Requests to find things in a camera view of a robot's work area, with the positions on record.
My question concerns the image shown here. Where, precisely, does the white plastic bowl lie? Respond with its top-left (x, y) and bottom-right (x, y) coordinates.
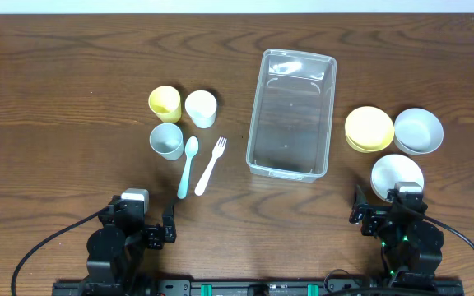
top-left (370, 154), bottom-right (425, 202)

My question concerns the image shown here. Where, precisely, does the mint green plastic spoon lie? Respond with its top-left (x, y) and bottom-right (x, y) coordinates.
top-left (177, 136), bottom-right (199, 199)

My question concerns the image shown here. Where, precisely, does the grey plastic cup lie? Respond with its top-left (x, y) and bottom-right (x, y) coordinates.
top-left (149, 123), bottom-right (184, 160)

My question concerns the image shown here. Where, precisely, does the yellow plastic bowl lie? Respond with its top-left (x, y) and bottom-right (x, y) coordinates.
top-left (345, 106), bottom-right (394, 153)

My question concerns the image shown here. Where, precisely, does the cream white plastic fork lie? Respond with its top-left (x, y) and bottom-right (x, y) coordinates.
top-left (194, 136), bottom-right (227, 196)

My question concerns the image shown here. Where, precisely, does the yellow plastic cup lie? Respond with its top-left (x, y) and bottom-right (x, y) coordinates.
top-left (148, 86), bottom-right (182, 123)

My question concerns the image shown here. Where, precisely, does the cream white plastic cup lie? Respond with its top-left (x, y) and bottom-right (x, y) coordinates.
top-left (185, 90), bottom-right (217, 128)

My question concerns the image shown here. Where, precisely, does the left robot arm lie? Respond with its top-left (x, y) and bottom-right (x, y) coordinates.
top-left (80, 196), bottom-right (177, 296)

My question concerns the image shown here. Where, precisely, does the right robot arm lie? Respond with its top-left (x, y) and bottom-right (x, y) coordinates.
top-left (349, 182), bottom-right (444, 291)

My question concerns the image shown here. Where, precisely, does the clear plastic container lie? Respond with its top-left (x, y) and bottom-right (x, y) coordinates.
top-left (245, 49), bottom-right (337, 183)

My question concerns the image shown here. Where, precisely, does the left black cable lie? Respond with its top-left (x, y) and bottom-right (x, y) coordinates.
top-left (10, 207), bottom-right (110, 296)

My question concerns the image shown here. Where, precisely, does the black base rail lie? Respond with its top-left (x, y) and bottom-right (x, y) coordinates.
top-left (52, 277), bottom-right (464, 296)

